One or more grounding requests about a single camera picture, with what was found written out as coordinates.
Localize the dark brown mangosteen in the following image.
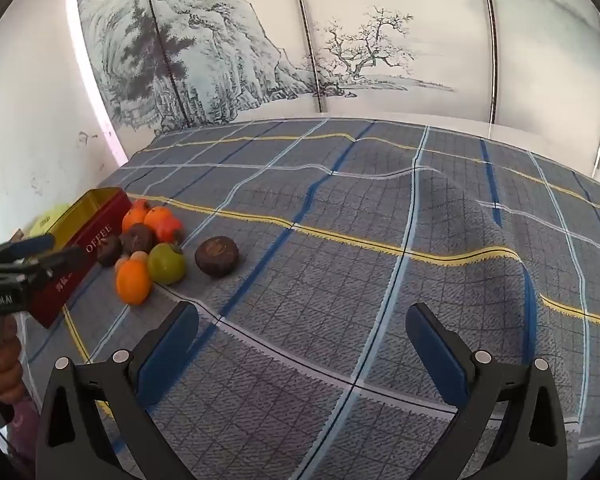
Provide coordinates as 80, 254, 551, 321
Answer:
96, 236, 123, 267
121, 224, 156, 256
195, 237, 240, 277

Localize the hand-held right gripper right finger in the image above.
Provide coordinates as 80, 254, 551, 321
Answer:
405, 302, 570, 480

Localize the landscape painted folding screen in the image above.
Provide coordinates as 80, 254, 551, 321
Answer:
75, 0, 600, 181

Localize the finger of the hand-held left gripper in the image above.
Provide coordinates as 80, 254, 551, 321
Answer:
0, 235, 57, 265
19, 246, 89, 282

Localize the orange tangerine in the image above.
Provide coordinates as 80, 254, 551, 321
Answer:
144, 206, 173, 231
116, 259, 153, 306
122, 207, 148, 233

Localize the person's left forearm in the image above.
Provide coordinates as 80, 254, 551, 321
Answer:
2, 395, 43, 466

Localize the red tomato fruit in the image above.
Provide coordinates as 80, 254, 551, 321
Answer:
155, 218, 185, 245

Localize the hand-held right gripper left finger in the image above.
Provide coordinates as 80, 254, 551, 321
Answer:
35, 301, 200, 480

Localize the grey plaid blanket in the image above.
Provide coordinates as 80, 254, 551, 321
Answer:
17, 117, 600, 480

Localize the red metal tin box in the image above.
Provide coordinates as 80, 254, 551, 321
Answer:
27, 187, 133, 328

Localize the person's left hand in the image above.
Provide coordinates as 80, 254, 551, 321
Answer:
0, 317, 27, 403

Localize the green round fruit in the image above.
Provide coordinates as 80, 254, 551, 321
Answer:
147, 243, 186, 285

